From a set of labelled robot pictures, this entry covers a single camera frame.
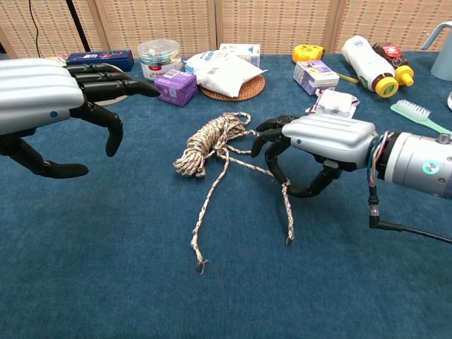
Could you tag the white bottle yellow cap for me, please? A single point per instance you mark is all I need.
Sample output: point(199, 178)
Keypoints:
point(363, 60)

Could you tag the black stand pole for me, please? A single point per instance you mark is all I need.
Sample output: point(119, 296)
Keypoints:
point(77, 24)

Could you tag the mint green brush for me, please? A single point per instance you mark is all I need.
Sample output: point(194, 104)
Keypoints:
point(413, 111)

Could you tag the white crinkled snack packet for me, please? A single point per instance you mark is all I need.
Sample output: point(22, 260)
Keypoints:
point(335, 104)

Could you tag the white purple drink carton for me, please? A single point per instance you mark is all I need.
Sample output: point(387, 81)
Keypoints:
point(314, 76)

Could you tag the yellow tape measure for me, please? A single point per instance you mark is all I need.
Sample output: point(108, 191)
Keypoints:
point(307, 53)

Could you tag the cream upturned bowl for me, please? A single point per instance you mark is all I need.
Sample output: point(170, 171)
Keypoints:
point(113, 101)

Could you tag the small purple carton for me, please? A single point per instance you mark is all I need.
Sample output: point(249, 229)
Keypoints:
point(174, 90)

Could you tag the clear round clip tub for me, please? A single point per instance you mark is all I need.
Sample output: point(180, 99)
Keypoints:
point(159, 56)

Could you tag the brown woven round coaster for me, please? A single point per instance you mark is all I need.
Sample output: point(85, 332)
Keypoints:
point(252, 90)

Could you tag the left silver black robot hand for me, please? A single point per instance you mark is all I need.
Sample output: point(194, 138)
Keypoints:
point(35, 92)

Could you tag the dark blue long box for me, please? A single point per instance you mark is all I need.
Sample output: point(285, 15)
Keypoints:
point(100, 56)

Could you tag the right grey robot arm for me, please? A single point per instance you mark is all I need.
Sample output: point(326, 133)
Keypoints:
point(416, 162)

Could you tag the white and blue box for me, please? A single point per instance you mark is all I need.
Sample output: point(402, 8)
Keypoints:
point(247, 51)

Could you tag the white plastic pouch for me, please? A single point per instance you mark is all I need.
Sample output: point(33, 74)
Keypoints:
point(222, 74)

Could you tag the brown squeeze bottle yellow cap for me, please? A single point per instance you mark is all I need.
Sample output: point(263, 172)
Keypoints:
point(392, 54)

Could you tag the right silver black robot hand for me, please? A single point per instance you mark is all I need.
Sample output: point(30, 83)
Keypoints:
point(328, 141)

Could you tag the blue carpet table mat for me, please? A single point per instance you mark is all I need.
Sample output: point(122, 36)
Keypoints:
point(106, 229)

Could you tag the woven bamboo folding screen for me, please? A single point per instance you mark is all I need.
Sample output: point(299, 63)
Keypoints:
point(275, 21)

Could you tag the yellow razor blister pack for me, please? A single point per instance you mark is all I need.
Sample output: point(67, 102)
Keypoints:
point(61, 58)

